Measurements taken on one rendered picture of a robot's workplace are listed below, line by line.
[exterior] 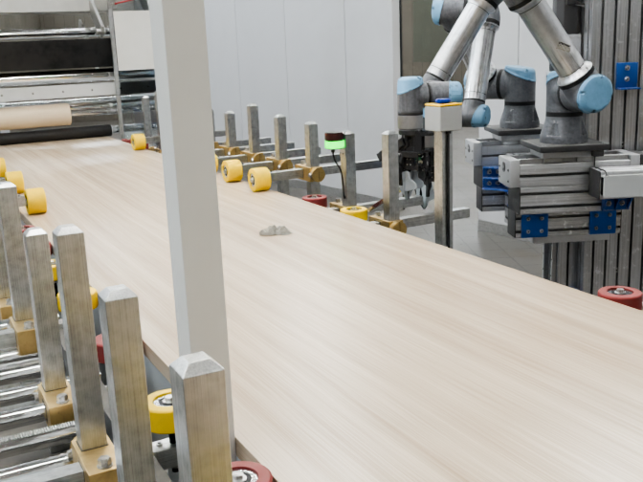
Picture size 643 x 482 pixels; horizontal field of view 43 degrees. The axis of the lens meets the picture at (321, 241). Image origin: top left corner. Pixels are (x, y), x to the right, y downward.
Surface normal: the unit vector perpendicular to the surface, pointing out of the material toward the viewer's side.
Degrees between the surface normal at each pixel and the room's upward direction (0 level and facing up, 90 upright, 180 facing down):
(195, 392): 90
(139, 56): 90
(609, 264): 90
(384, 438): 0
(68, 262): 90
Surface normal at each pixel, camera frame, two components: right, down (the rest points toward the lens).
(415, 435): -0.04, -0.97
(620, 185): 0.06, 0.23
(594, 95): 0.29, 0.32
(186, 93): 0.47, 0.19
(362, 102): -0.84, 0.16
